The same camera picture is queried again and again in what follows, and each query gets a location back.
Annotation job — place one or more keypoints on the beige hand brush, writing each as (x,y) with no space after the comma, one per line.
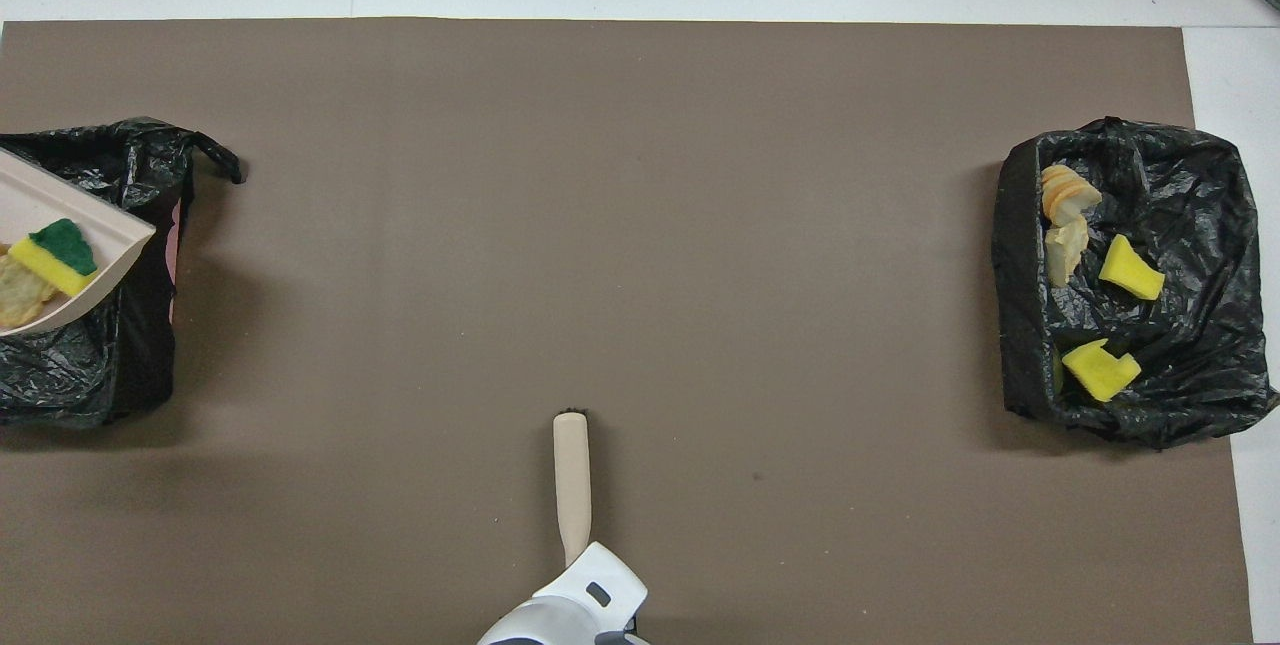
(572,485)

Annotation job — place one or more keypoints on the black bag lined pink bin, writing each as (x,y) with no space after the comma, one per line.
(130,365)

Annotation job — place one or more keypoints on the tan toy pastry piece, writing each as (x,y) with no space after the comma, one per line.
(1065,253)
(1065,193)

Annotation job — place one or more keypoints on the small pale toy pastry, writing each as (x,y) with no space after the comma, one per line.
(20,295)

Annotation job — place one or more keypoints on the beige plastic dustpan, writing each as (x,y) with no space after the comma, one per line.
(60,205)

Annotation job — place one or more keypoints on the yellow sponge scrap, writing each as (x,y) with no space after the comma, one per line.
(1130,270)
(1098,372)

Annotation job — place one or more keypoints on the brown table mat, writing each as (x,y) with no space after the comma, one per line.
(600,225)

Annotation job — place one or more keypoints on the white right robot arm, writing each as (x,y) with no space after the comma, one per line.
(580,595)

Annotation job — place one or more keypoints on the yellow green sponge piece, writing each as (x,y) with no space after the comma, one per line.
(55,265)

